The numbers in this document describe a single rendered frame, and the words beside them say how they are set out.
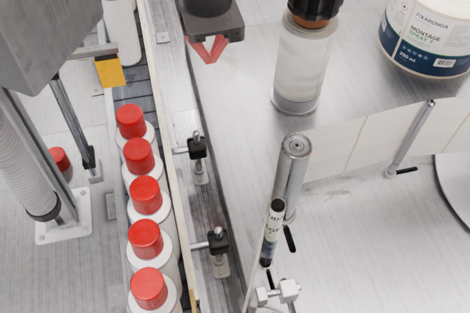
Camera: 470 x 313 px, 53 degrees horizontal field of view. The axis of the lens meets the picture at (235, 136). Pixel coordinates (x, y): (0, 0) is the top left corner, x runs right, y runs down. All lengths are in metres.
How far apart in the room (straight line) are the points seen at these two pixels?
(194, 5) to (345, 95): 0.42
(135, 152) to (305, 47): 0.31
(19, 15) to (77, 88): 0.66
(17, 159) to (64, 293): 0.36
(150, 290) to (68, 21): 0.26
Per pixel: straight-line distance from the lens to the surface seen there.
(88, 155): 0.71
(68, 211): 0.76
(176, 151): 0.75
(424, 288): 0.74
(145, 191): 0.52
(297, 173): 0.59
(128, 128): 0.58
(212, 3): 0.53
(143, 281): 0.48
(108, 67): 0.61
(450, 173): 0.83
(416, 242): 0.76
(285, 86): 0.79
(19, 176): 0.46
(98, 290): 0.76
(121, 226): 0.64
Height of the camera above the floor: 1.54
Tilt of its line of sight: 55 degrees down
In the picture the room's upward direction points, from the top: 2 degrees clockwise
